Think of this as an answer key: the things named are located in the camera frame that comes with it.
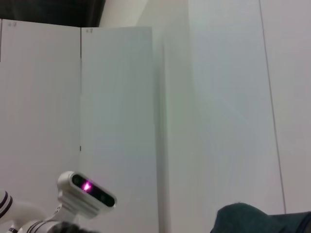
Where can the dark teal insulated lunch bag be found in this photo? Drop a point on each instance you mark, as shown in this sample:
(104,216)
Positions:
(255,218)

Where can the silver depth camera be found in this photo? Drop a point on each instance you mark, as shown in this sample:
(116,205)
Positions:
(87,194)

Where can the white enclosure corner post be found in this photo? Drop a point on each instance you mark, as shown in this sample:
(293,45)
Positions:
(175,121)

